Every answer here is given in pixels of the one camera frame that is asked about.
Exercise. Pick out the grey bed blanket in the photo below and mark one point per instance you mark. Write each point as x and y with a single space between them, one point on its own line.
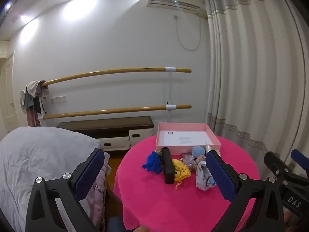
36 162

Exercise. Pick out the clear plastic bag item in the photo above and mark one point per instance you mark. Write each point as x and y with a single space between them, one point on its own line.
188 160

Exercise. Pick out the blue knitted toy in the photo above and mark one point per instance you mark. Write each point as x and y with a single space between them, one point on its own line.
153 163

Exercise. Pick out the beige hanging garment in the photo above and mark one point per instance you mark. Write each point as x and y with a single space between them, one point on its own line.
33 85

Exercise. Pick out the grey-green hanging garment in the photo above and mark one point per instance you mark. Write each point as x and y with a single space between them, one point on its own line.
29 101

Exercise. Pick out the cream curtain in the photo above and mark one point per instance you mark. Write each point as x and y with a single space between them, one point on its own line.
253 77

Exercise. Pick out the white bar stand post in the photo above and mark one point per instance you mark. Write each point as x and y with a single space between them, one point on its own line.
41 118
170 89

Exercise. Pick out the white air conditioner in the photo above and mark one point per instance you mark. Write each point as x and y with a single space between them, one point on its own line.
173 1

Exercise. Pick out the wooden ballet bar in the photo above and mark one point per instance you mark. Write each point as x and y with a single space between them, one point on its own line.
108 71
108 111

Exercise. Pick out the black pouch case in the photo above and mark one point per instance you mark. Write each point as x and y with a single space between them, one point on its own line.
167 166

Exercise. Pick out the yellow knitted toy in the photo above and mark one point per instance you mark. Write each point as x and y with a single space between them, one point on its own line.
182 170

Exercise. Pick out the white printed cloth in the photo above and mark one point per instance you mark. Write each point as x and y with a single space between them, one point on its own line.
202 176

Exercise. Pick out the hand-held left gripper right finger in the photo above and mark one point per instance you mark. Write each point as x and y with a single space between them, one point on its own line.
221 174

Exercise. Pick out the brown and white cabinet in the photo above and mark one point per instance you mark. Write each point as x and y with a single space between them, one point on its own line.
108 125

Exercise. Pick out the white door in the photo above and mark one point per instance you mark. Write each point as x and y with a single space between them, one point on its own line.
8 89

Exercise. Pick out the round pink table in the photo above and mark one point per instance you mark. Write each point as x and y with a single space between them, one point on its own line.
144 198

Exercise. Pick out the small brown toy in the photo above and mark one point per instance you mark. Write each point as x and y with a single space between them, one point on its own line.
158 152

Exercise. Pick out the pink cardboard box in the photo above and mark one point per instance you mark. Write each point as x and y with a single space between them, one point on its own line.
181 127

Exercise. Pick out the person's blue trouser leg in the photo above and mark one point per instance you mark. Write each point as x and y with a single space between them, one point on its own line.
115 224

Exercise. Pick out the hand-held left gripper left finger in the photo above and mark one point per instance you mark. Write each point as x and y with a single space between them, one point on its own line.
89 174

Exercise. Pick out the white wall socket plate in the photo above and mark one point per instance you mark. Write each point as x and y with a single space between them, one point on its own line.
58 99

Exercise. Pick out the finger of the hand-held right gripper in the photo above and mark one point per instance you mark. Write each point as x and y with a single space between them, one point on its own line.
300 158
275 163

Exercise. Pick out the light blue soft toy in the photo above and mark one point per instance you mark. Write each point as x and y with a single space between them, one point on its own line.
199 151

